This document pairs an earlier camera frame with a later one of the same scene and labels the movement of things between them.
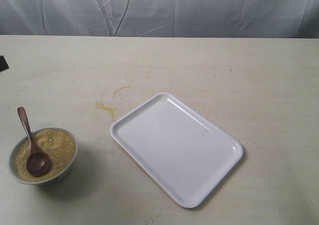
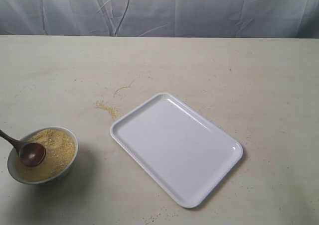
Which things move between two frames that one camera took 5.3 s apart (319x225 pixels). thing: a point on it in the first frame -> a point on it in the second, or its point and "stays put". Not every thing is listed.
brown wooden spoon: [39, 164] -> [31, 154]
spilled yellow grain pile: [107, 107] stays put
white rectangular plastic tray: [186, 154] stays put
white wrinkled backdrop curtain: [289, 12] stays put
